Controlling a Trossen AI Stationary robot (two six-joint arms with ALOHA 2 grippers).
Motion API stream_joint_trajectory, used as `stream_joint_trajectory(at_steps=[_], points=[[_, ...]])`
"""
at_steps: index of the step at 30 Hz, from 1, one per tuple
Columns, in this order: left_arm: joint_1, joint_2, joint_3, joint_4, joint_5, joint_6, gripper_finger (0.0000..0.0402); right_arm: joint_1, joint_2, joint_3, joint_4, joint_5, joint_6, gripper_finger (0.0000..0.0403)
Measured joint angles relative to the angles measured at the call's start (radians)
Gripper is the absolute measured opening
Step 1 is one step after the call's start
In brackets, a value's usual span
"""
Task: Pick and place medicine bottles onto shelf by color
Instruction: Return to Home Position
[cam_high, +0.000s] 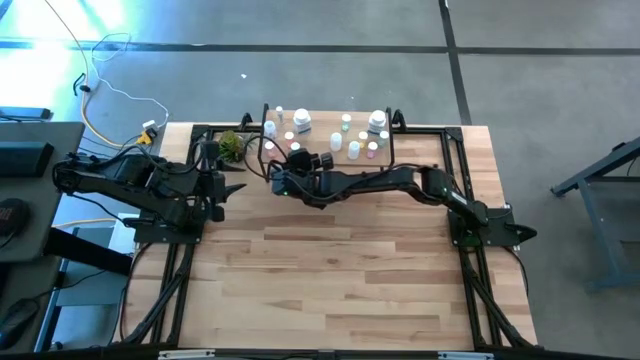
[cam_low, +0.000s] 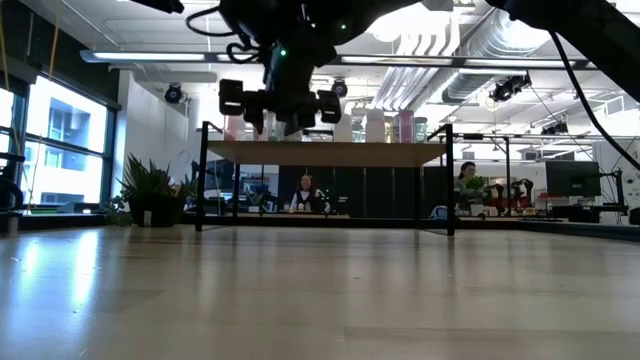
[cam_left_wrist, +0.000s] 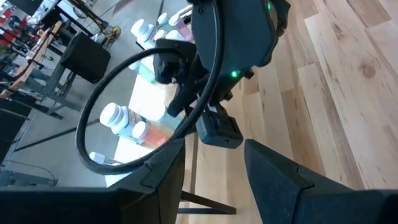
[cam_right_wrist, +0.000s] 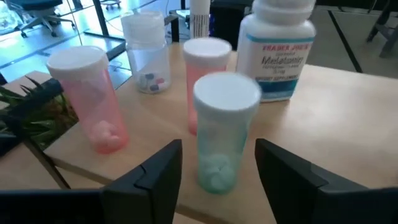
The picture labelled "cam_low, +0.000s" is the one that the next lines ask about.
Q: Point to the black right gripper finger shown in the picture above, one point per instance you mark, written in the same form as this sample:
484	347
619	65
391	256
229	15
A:
330	107
231	97

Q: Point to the white Melatonin supplement bottle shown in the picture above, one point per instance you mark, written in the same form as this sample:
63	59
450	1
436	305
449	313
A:
374	127

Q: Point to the purple vial white cap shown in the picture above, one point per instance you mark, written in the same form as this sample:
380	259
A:
406	127

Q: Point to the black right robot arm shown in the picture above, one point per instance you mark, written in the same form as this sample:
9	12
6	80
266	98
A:
590	30

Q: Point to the black ceiling spotlight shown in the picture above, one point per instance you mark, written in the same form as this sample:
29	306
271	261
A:
340	87
555	128
510	87
173	93

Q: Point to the person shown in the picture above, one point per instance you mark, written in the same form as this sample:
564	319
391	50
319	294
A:
307	195
467	170

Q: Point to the long ceiling light strip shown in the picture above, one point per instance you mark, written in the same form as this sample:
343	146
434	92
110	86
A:
150	56

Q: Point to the green plant black pot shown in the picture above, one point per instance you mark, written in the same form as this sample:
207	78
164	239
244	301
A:
150	212

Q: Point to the small plant white pot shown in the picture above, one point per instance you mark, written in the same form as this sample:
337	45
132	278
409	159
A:
476	185

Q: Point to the large glass window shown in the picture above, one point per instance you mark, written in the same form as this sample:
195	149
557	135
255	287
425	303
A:
65	130

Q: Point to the black computer monitor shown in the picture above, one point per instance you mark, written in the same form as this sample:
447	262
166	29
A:
572	178

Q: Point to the wooden shelf black metal frame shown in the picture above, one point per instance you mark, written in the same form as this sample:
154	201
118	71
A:
350	152

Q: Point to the silver ventilation duct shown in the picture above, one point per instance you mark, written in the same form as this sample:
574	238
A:
500	45

